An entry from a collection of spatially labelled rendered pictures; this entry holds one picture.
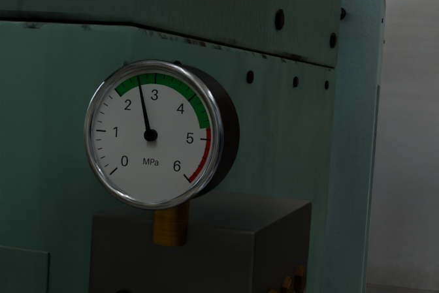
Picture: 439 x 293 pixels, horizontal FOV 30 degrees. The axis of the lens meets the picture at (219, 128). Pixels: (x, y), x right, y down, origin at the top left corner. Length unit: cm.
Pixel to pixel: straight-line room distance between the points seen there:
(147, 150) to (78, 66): 10
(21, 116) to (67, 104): 3
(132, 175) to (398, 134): 262
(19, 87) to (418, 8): 257
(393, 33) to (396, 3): 10
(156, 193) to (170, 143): 2
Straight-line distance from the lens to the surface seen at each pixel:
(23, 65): 44
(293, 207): 44
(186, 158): 34
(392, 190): 296
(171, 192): 34
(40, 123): 44
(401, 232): 298
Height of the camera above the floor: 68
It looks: 3 degrees down
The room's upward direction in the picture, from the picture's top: 4 degrees clockwise
